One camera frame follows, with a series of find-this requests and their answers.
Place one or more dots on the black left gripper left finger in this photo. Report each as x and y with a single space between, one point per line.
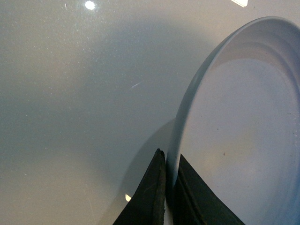
147 206

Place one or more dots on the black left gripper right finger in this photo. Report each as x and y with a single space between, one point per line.
195 203

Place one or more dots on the light blue plate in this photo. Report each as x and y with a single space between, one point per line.
238 124

